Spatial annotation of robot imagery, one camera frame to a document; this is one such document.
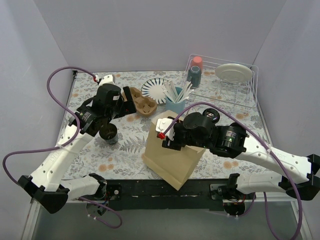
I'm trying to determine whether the cream white plate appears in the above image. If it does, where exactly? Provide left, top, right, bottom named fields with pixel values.
left=215, top=63, right=253, bottom=83

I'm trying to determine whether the brown paper bag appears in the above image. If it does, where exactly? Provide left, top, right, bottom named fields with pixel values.
left=143, top=110, right=205, bottom=191

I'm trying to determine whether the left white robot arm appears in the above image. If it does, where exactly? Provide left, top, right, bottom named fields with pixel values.
left=18, top=83, right=136, bottom=214

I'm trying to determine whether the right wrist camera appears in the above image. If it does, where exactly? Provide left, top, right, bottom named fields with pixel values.
left=155, top=118, right=175, bottom=141

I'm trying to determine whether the blue straw holder cup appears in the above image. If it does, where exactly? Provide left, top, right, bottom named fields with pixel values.
left=165, top=96, right=186, bottom=114

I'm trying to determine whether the blue striped plate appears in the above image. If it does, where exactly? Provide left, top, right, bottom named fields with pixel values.
left=140, top=78, right=166, bottom=105

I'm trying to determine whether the white wire dish rack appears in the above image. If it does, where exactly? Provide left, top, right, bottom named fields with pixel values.
left=183, top=54, right=259, bottom=113

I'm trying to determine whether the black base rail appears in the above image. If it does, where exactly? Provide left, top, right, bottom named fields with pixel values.
left=86, top=177, right=251, bottom=212

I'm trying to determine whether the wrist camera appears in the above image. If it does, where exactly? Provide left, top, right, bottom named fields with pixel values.
left=93, top=74, right=115, bottom=86
left=155, top=118, right=175, bottom=141

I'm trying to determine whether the dark teal cup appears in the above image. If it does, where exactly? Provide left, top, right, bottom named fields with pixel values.
left=187, top=65, right=202, bottom=88

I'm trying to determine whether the brown cardboard cup carrier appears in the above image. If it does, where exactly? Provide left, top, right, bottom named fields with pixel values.
left=130, top=87, right=158, bottom=117

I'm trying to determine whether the pink cup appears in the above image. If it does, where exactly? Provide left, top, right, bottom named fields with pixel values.
left=191, top=56, right=203, bottom=71

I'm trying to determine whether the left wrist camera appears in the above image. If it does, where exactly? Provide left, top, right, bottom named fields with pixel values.
left=93, top=74, right=115, bottom=86

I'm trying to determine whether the black coffee cup lid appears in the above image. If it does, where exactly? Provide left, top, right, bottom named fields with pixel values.
left=202, top=108, right=220, bottom=124

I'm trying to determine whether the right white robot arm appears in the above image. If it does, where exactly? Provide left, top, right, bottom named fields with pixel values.
left=156, top=108, right=320, bottom=201

